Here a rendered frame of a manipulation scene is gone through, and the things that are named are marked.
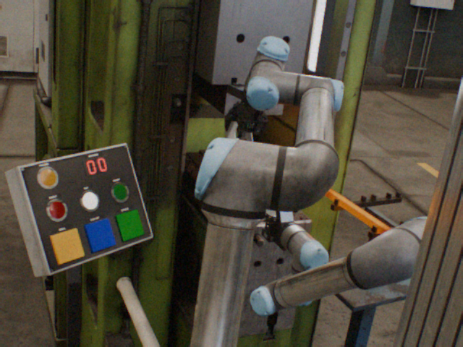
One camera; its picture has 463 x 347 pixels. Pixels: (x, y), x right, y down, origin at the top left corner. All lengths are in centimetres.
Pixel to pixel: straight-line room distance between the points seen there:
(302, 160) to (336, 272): 44
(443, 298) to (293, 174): 36
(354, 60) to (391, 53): 684
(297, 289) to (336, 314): 178
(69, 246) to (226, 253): 61
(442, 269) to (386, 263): 55
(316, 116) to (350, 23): 93
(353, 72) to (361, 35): 13
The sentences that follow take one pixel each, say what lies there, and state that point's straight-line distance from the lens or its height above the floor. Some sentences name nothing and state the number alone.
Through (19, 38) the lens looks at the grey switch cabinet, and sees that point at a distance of 712.
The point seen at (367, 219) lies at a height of 96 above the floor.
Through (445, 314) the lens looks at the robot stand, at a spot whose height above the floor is 139.
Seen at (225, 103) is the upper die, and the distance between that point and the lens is 180.
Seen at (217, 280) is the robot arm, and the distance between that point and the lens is 106.
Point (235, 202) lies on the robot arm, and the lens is 102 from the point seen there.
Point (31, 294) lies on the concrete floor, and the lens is 321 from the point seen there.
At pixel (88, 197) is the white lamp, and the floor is 110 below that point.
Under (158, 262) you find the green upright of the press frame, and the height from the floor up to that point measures 69.
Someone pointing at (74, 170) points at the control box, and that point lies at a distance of 161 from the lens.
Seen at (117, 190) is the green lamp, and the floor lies 110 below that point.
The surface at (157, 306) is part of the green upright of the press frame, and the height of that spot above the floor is 50.
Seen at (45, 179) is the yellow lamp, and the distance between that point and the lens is 156.
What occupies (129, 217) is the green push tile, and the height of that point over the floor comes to 103.
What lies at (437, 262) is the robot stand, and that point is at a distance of 80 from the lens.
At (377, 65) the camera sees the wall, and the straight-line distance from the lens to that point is 893.
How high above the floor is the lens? 178
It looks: 22 degrees down
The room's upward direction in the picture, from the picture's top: 7 degrees clockwise
